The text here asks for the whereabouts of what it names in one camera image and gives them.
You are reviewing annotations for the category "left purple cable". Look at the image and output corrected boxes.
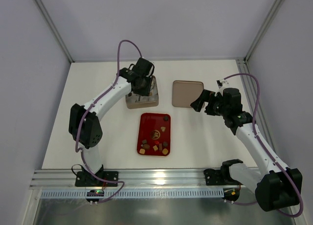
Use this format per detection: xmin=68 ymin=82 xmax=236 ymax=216
xmin=74 ymin=39 xmax=145 ymax=203

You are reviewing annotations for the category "aluminium rail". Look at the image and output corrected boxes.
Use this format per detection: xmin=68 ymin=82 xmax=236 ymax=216
xmin=235 ymin=58 xmax=277 ymax=159
xmin=29 ymin=168 xmax=293 ymax=187

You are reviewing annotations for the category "red rectangular tray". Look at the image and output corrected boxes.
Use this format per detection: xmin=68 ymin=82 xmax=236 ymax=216
xmin=136 ymin=112 xmax=171 ymax=157

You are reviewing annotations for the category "aluminium right side rail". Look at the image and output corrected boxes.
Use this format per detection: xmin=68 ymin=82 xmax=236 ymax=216
xmin=235 ymin=58 xmax=277 ymax=159

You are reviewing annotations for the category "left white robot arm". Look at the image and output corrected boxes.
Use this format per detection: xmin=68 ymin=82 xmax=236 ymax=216
xmin=68 ymin=57 xmax=155 ymax=186

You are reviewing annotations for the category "gold tin box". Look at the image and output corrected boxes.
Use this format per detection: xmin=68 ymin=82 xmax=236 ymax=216
xmin=125 ymin=75 xmax=159 ymax=109

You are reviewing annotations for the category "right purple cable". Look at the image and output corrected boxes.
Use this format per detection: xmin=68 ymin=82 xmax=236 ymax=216
xmin=224 ymin=73 xmax=305 ymax=218

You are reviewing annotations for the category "aluminium front rail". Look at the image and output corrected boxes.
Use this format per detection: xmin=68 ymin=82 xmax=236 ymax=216
xmin=29 ymin=168 xmax=293 ymax=187

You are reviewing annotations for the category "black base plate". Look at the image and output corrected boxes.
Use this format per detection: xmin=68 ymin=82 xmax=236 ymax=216
xmin=203 ymin=169 xmax=240 ymax=186
xmin=75 ymin=170 xmax=119 ymax=187

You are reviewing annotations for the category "slotted cable duct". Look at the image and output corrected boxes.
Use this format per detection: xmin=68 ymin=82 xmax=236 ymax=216
xmin=40 ymin=187 xmax=224 ymax=199

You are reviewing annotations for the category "purple cable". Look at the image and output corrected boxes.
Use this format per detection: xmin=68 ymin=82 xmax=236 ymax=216
xmin=224 ymin=73 xmax=305 ymax=218
xmin=74 ymin=39 xmax=145 ymax=203

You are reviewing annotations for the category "dark round chocolate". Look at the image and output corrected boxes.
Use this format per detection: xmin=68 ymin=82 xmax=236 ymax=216
xmin=163 ymin=115 xmax=170 ymax=121

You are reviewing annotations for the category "gold tin lid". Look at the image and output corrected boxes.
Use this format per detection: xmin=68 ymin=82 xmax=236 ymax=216
xmin=172 ymin=80 xmax=204 ymax=108

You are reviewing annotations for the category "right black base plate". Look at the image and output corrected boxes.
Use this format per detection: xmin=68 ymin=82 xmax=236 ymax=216
xmin=203 ymin=169 xmax=240 ymax=186

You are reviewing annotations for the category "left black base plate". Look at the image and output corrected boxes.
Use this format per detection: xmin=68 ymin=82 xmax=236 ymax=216
xmin=75 ymin=170 xmax=119 ymax=187

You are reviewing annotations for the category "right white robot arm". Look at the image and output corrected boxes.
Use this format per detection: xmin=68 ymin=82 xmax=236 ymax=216
xmin=190 ymin=88 xmax=304 ymax=216

